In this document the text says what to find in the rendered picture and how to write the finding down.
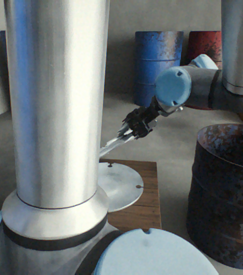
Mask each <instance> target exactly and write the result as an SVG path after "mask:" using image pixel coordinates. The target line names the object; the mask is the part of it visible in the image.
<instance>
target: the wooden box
mask: <svg viewBox="0 0 243 275"><path fill-rule="evenodd" d="M99 163H109V164H110V165H108V167H109V168H111V167H113V165H111V164H114V163H118V164H123V165H126V166H127V167H130V168H132V169H133V170H135V171H136V172H138V173H139V175H140V176H141V178H142V181H143V186H140V185H136V186H135V187H136V188H138V189H139V188H141V187H143V191H142V194H141V196H140V198H139V199H138V200H137V201H136V202H134V203H133V204H132V205H131V206H129V207H127V208H124V209H121V210H118V211H114V212H110V213H108V224H110V225H112V226H113V227H115V228H117V229H118V230H121V231H123V232H127V231H130V230H134V229H141V230H142V231H143V232H145V231H148V230H149V229H150V228H154V229H161V215H160V208H159V207H160V206H159V190H158V172H157V163H156V162H148V161H129V160H110V159H99Z"/></svg>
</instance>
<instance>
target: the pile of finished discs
mask: <svg viewBox="0 0 243 275"><path fill-rule="evenodd" d="M108 165H110V164H109V163H99V166H98V183H97V184H98V185H99V186H100V187H101V188H102V189H103V190H104V191H105V192H106V193H107V195H108V199H109V210H108V213H110V212H114V211H118V210H121V209H124V208H127V207H129V206H131V205H132V204H133V203H134V202H136V201H137V200H138V199H139V198H140V196H141V194H142V191H143V187H141V188H139V189H138V188H136V187H135V186H136V185H140V186H143V181H142V178H141V176H140V175H139V173H138V172H136V171H135V170H133V169H132V168H130V167H127V166H126V165H123V164H118V163H114V164H111V165H113V167H111V168H109V167H108Z"/></svg>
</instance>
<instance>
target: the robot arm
mask: <svg viewBox="0 0 243 275"><path fill-rule="evenodd" d="M3 2H4V19H5V29H6V45H7V55H8V72H9V80H10V97H11V114H12V132H13V141H14V149H15V166H16V183H17V188H16V189H15V190H13V191H12V193H11V194H10V195H9V196H7V198H6V199H5V201H4V204H3V205H2V209H1V211H0V275H219V274H218V272H217V271H216V270H215V268H214V267H213V265H212V264H211V263H210V262H209V260H208V259H207V258H206V257H204V256H203V254H202V253H201V252H200V251H198V250H197V248H195V247H194V246H193V245H191V244H190V243H189V242H188V241H186V240H184V239H182V238H181V237H179V236H177V235H175V234H172V233H169V232H167V231H164V230H161V229H154V228H150V229H149V230H148V231H145V232H143V231H142V230H141V229H134V230H130V231H127V232H123V231H121V230H118V229H117V228H115V227H113V226H112V225H110V224H108V210H109V199H108V195H107V193H106V192H105V191H104V190H103V189H102V188H101V187H100V186H99V185H98V184H97V183H98V166H99V150H100V140H101V124H102V107H103V91H104V82H105V65H106V49H107V39H108V22H109V5H110V0H3ZM221 48H222V63H221V69H218V68H217V66H216V65H215V64H214V62H213V61H212V60H211V59H210V58H209V57H208V56H207V55H205V54H201V55H199V56H198V57H197V58H196V59H194V60H192V61H191V62H190V64H189V65H187V66H180V67H179V66H172V67H169V69H166V70H164V71H162V72H161V73H159V74H158V76H157V78H156V80H155V83H154V93H155V95H154V96H152V98H151V103H150V106H149V107H147V106H145V107H143V106H141V107H140V108H138V109H136V108H135V109H134V110H133V111H132V112H130V113H129V114H128V115H127V116H126V118H125V119H124V120H123V121H122V122H124V121H125V122H124V123H123V125H122V127H121V128H120V129H119V131H118V132H117V133H118V136H119V135H122V134H123V133H125V132H127V131H128V129H129V128H130V129H131V131H132V132H131V133H129V134H127V135H125V136H124V137H123V138H121V140H120V141H124V143H125V142H127V141H131V140H135V139H136V140H137V139H138V138H143V137H145V136H147V135H148V134H149V133H150V132H152V131H153V129H152V128H153V127H155V126H156V125H157V124H156V123H157V119H156V118H157V117H158V116H159V115H162V116H164V117H168V116H169V115H171V114H172V113H174V112H175V111H177V110H178V109H179V110H180V111H181V110H182V108H181V106H184V105H185V104H187V105H193V106H200V107H207V108H212V109H216V110H223V111H230V112H237V113H243V0H221Z"/></svg>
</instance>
